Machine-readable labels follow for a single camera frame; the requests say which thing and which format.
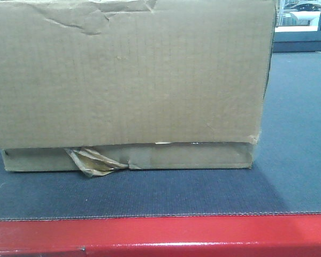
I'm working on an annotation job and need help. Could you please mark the brown cardboard carton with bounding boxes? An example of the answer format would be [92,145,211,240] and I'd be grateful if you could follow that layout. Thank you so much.
[0,1,277,176]

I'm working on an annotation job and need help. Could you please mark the dark grey conveyor belt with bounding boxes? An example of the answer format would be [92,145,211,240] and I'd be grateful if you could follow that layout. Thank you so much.
[0,51,321,220]

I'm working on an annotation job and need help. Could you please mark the red conveyor frame edge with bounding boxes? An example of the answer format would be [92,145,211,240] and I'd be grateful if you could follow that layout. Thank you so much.
[0,214,321,256]

